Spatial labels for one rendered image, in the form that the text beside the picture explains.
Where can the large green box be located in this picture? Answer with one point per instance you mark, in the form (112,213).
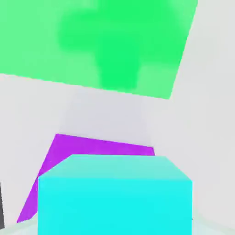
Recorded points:
(110,42)

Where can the small purple cube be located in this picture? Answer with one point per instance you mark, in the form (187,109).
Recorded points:
(73,146)

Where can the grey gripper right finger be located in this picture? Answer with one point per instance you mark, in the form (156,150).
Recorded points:
(207,228)

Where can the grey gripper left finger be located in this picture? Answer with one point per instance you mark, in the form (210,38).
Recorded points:
(23,229)

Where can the small cyan cube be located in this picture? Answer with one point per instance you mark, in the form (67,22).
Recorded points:
(114,202)

